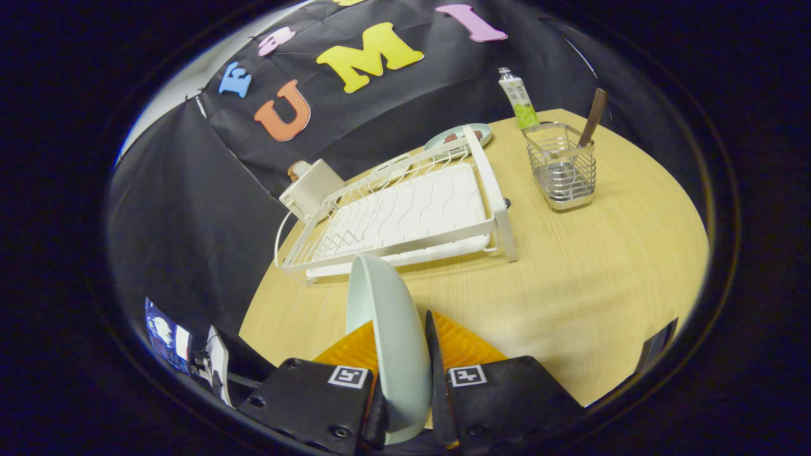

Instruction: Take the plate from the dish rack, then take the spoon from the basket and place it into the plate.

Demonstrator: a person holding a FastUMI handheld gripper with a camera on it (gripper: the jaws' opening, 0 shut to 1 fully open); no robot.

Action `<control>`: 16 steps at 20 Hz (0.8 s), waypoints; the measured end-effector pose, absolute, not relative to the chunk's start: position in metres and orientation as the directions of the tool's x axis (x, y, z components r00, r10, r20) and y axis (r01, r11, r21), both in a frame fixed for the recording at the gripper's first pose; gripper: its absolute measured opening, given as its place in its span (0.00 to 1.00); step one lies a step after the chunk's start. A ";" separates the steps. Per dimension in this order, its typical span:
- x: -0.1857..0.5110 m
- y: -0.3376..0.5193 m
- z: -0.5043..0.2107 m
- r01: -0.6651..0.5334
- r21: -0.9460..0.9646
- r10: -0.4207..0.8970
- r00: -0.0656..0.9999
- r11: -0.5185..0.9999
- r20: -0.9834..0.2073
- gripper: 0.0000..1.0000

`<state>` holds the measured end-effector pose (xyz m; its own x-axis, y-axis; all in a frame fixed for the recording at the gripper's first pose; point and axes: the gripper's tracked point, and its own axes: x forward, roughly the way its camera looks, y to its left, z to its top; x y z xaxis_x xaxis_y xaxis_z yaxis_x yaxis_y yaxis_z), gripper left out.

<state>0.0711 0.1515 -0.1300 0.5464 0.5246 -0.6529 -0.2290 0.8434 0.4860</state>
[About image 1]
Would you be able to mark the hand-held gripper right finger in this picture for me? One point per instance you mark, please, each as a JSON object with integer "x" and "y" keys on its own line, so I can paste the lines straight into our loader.
{"x": 438, "y": 399}

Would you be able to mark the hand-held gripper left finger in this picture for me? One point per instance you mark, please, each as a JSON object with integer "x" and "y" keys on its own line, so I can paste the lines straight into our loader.
{"x": 304, "y": 399}

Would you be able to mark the pale green food plate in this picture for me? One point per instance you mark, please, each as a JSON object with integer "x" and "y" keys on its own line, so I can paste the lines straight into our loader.
{"x": 441, "y": 142}

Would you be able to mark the white curved object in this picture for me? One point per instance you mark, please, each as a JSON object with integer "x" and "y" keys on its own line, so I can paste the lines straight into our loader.
{"x": 220, "y": 364}

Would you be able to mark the lit screen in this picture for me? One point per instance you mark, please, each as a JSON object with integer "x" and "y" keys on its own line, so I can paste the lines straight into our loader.
{"x": 166, "y": 335}

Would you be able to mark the white toaster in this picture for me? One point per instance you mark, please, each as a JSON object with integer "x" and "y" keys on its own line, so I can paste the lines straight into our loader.
{"x": 310, "y": 190}

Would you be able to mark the black backdrop cloth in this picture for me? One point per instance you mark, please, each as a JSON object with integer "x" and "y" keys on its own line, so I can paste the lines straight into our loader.
{"x": 190, "y": 221}

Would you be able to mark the toast bread slice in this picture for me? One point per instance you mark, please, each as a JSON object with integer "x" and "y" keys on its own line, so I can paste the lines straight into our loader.
{"x": 298, "y": 171}

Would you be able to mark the brown meat patty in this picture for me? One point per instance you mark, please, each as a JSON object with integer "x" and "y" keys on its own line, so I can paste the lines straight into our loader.
{"x": 453, "y": 136}

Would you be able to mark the green label plastic bottle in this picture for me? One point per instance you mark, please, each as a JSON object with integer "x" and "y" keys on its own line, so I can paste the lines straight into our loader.
{"x": 523, "y": 101}

